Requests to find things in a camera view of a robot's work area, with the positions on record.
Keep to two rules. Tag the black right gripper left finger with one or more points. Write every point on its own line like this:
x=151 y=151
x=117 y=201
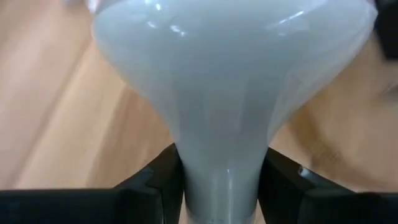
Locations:
x=155 y=199

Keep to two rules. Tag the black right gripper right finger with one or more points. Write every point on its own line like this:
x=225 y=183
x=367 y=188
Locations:
x=286 y=199

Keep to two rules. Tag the white frosted lightbulb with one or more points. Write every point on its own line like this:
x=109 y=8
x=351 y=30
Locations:
x=217 y=93

